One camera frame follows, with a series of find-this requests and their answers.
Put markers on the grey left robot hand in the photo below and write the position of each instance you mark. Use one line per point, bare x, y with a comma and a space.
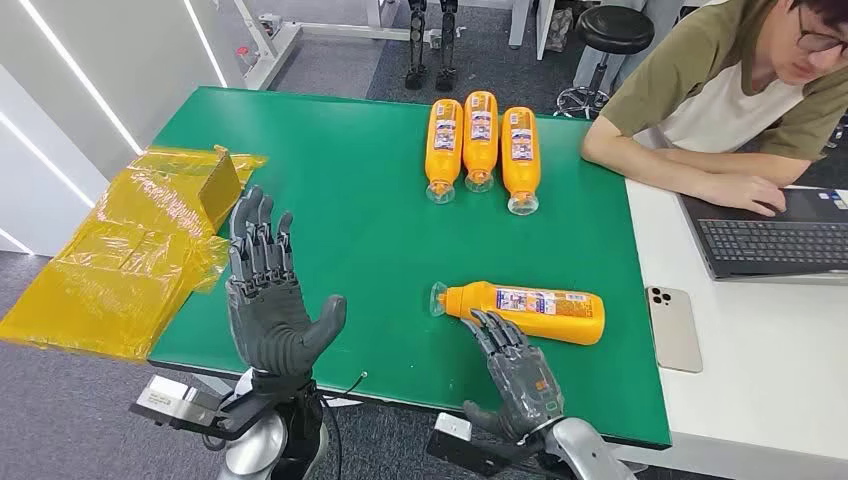
268, 324

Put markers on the person's right hand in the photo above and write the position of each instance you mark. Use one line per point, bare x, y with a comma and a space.
745, 192

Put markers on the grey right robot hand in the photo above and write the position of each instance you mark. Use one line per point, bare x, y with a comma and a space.
526, 391

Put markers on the orange bottle with clear cap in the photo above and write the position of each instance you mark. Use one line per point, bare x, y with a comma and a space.
443, 142
550, 318
521, 149
480, 132

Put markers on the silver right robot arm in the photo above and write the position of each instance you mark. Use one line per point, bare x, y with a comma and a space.
586, 450

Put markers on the person's right forearm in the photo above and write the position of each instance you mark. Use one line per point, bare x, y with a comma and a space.
636, 162

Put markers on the dark grey laptop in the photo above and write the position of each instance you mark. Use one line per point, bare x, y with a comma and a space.
768, 245

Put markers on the white table leg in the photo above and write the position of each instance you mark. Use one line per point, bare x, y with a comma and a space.
210, 383

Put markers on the person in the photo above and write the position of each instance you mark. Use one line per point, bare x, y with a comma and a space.
715, 93

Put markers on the yellow film wrapped cardboard box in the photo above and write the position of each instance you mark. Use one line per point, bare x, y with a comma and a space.
126, 265

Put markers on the green table mat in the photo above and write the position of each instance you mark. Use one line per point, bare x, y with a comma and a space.
358, 199

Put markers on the beige smartphone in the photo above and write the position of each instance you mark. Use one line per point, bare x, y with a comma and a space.
674, 330

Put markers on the black round stool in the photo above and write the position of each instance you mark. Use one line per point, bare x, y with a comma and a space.
613, 30

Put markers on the black robot leg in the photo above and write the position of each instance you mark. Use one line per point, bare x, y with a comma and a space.
416, 46
447, 46

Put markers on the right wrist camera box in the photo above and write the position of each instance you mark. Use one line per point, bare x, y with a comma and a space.
454, 430

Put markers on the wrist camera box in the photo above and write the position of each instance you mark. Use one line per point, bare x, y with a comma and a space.
454, 430
169, 401

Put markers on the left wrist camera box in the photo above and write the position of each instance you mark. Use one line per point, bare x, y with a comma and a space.
169, 401

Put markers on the white metal stand frame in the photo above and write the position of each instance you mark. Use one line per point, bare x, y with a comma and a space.
278, 46

